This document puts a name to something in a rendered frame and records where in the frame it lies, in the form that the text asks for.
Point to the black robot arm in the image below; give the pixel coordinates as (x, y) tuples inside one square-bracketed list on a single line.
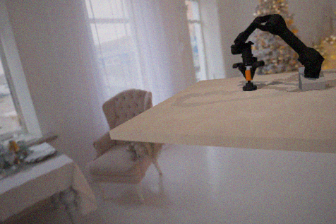
[(275, 24)]

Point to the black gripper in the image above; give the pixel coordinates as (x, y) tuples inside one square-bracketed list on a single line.
[(248, 61)]

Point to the orange knob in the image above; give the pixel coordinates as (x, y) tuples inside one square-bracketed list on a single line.
[(248, 75)]

